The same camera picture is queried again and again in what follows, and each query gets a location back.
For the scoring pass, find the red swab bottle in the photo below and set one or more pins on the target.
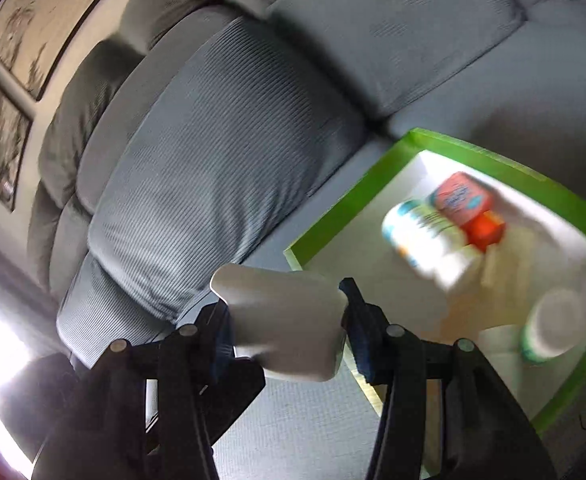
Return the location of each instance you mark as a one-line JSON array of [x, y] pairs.
[[460, 200]]

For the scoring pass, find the green label white bottle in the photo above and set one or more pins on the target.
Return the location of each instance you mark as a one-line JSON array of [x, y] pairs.
[[558, 320]]

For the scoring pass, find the small blue label white bottle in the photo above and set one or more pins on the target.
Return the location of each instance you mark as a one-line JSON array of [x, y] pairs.
[[423, 240]]

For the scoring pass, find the green iridescent cardboard box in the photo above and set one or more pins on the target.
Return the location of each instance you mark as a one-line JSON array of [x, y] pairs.
[[373, 280]]

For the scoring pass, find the grey sofa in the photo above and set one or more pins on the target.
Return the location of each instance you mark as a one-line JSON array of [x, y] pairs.
[[473, 125]]

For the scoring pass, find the white hair claw clip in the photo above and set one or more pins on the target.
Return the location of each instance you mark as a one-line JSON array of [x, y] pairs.
[[283, 320]]

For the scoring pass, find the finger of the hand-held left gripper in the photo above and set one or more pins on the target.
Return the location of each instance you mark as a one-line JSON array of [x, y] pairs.
[[238, 395]]

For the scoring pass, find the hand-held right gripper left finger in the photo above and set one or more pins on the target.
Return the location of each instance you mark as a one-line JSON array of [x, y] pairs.
[[218, 355]]

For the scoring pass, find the grey sofa cushion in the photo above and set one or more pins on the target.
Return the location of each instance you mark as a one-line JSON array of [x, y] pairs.
[[213, 160], [78, 125], [398, 25]]

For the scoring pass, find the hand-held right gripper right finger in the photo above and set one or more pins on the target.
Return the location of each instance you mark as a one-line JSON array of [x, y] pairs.
[[365, 340]]

